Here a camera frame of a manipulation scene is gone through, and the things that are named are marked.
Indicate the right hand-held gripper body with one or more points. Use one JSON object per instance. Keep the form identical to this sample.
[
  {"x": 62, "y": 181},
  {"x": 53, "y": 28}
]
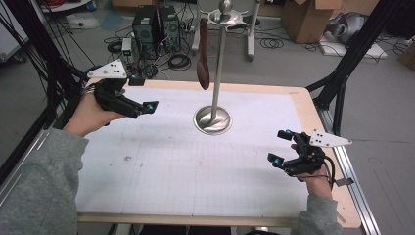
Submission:
[{"x": 310, "y": 160}]

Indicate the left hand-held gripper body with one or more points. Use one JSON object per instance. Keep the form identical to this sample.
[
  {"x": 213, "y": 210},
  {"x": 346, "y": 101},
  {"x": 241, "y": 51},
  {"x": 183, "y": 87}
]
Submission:
[{"x": 111, "y": 94}]

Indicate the brown wooden spoon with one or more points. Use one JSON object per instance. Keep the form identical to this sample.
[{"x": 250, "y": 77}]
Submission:
[{"x": 204, "y": 75}]

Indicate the steel utensil stand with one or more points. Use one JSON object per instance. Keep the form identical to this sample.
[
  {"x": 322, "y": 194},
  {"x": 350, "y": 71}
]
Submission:
[{"x": 218, "y": 98}]

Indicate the person's right hand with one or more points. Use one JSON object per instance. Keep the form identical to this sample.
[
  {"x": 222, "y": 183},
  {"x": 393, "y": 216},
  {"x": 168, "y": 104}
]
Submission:
[{"x": 318, "y": 186}]

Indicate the person's left hand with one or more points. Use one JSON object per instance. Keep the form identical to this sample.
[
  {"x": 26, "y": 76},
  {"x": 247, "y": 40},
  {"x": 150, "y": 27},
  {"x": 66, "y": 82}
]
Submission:
[{"x": 86, "y": 117}]

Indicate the small white box device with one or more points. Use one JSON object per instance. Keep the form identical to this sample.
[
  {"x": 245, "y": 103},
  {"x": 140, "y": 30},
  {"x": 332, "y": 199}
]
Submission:
[{"x": 126, "y": 49}]

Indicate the grey metal clip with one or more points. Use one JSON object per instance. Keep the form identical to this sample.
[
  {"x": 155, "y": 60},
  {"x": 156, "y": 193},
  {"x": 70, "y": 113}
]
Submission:
[{"x": 344, "y": 182}]

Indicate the large black computer tower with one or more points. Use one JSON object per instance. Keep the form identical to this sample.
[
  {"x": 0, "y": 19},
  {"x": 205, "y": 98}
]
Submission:
[{"x": 145, "y": 29}]

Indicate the slim black computer tower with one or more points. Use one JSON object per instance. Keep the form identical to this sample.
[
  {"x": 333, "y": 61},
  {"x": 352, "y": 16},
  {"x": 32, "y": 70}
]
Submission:
[{"x": 169, "y": 27}]

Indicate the clear plastic sheet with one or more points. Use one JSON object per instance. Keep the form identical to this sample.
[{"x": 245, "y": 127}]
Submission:
[{"x": 83, "y": 21}]

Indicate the white grid mat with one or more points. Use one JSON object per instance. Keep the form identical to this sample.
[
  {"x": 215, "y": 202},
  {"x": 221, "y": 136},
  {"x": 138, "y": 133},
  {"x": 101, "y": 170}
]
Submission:
[{"x": 195, "y": 176}]

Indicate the white wheeled stand base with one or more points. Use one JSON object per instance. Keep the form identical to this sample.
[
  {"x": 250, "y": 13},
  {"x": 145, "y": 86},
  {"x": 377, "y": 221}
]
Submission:
[{"x": 250, "y": 39}]

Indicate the open cardboard box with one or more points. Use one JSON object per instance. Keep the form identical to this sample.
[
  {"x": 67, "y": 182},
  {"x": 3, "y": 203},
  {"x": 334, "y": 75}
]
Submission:
[{"x": 303, "y": 23}]

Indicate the white flat board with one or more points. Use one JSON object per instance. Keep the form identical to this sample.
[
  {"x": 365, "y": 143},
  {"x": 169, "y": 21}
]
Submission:
[{"x": 372, "y": 51}]

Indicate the grey bag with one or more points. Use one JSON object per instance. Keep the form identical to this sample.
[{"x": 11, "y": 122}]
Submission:
[{"x": 350, "y": 27}]

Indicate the small cardboard box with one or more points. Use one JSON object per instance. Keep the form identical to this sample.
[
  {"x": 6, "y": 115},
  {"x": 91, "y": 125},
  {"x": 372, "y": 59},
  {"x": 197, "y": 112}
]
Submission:
[{"x": 408, "y": 57}]

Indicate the aluminium rail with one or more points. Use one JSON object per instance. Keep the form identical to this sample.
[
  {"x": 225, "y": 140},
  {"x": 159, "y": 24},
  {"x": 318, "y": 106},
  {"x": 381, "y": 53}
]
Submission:
[
  {"x": 355, "y": 196},
  {"x": 31, "y": 147}
]

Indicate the black frame struts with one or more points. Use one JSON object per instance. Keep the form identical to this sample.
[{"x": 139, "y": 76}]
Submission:
[
  {"x": 352, "y": 55},
  {"x": 49, "y": 65}
]

